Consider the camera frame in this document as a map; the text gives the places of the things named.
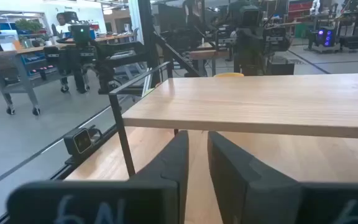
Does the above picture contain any background black robot station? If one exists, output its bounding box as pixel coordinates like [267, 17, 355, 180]
[214, 0, 295, 76]

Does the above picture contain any small black table-level camera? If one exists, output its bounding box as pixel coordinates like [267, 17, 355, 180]
[63, 126, 104, 157]

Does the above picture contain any green potted plant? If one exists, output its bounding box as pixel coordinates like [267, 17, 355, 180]
[14, 18, 45, 34]

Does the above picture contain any clear plastic container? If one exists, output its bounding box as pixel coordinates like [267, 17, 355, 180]
[0, 30, 21, 52]

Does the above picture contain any computer tower with purple lights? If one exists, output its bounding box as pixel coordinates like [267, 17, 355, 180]
[314, 27, 338, 51]

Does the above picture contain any grey wheeled workbench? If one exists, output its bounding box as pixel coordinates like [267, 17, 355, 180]
[0, 33, 134, 116]

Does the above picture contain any black support pillar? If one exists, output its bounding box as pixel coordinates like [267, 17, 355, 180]
[137, 0, 162, 88]

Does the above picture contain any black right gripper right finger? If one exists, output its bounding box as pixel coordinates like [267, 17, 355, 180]
[207, 130, 358, 224]

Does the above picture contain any person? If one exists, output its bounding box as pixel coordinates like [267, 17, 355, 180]
[51, 12, 74, 39]

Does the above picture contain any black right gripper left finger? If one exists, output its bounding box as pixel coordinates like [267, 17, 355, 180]
[6, 129, 190, 224]

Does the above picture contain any black metal table frame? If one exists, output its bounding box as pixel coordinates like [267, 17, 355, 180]
[0, 124, 119, 224]

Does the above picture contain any wooden shelf with black frame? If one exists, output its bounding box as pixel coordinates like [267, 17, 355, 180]
[109, 61, 358, 178]

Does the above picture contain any yellow mug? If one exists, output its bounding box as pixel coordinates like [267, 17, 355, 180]
[213, 72, 244, 78]

